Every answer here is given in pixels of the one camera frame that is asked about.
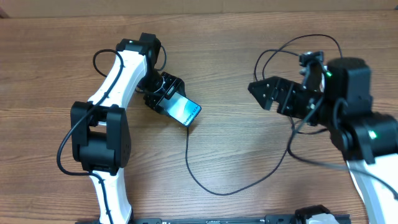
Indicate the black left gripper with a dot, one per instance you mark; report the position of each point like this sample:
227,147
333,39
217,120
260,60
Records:
173,83

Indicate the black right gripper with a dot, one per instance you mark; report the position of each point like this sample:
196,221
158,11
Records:
286,95

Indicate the Samsung Galaxy smartphone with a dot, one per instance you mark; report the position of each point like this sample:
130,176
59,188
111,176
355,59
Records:
182,109

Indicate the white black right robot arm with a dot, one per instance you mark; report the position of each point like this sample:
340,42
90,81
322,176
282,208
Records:
337,96

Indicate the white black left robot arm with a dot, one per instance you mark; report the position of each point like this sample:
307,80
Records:
100,134

